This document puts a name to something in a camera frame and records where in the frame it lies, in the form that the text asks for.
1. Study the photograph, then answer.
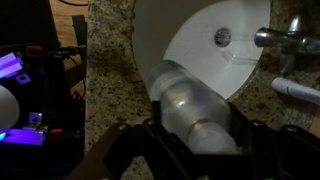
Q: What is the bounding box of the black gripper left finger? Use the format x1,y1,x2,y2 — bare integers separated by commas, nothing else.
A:
71,99,201,180

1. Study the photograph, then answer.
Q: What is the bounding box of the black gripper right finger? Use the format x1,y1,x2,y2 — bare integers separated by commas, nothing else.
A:
228,103,320,180

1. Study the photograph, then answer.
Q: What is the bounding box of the clear plastic bottle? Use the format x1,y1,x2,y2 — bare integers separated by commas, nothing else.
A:
146,59,239,155

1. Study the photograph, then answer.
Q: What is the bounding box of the white standing tube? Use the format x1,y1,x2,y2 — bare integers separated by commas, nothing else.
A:
270,77,320,106

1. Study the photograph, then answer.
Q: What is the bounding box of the white oval sink basin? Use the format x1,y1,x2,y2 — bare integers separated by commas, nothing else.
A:
132,0,272,101

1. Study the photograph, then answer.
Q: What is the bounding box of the chrome sink faucet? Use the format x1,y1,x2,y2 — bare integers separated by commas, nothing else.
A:
253,14,320,76

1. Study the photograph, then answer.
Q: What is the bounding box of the black robot cart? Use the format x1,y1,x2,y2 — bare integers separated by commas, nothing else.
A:
0,0,88,180

